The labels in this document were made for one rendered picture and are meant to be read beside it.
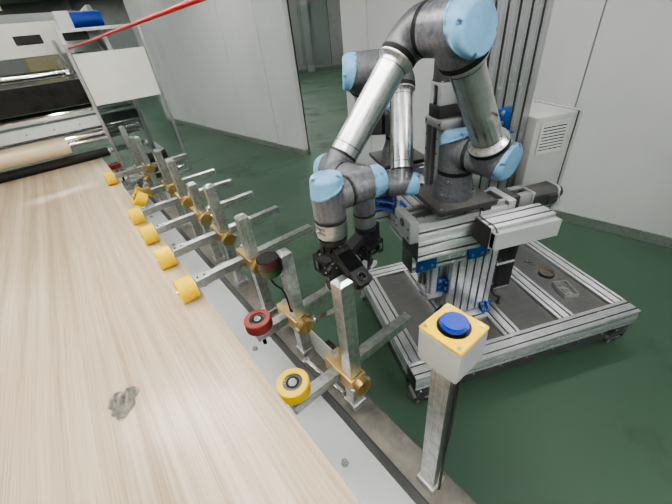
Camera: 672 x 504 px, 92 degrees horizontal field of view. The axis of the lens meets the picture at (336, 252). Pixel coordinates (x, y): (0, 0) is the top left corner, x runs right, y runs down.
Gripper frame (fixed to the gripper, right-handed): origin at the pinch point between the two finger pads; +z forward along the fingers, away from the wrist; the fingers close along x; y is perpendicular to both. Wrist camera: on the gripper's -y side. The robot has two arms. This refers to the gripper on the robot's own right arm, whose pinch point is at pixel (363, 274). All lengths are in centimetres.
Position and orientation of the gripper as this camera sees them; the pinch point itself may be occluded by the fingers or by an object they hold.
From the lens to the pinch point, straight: 121.3
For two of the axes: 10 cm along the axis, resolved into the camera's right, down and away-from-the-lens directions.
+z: 1.0, 8.2, 5.7
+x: -6.3, -3.9, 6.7
